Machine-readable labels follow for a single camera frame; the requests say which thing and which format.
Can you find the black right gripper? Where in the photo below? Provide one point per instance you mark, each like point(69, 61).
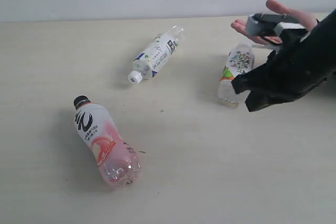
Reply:
point(294, 71)

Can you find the floral label clear bottle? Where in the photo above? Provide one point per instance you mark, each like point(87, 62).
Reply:
point(240, 60)

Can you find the pink peach soda bottle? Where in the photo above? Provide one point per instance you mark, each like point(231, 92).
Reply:
point(117, 162)

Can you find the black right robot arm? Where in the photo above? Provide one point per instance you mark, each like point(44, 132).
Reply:
point(301, 62)

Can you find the white blue label water bottle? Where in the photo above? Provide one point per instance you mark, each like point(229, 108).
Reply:
point(157, 53)

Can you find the person's open hand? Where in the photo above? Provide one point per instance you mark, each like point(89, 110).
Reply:
point(306, 19)

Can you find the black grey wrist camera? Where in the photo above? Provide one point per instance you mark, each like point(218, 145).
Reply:
point(275, 29)

